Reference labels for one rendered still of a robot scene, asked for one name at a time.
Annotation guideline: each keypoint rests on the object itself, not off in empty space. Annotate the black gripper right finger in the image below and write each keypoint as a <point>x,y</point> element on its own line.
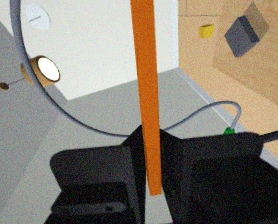
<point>178,156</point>

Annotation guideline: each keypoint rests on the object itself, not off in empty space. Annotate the dark grey block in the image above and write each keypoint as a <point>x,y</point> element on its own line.
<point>241,36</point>

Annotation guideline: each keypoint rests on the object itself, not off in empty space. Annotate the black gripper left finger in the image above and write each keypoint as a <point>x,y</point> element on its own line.
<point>124,162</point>

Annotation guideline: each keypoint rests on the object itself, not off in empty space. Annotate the orange handle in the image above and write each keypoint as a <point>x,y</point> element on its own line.
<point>143,23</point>

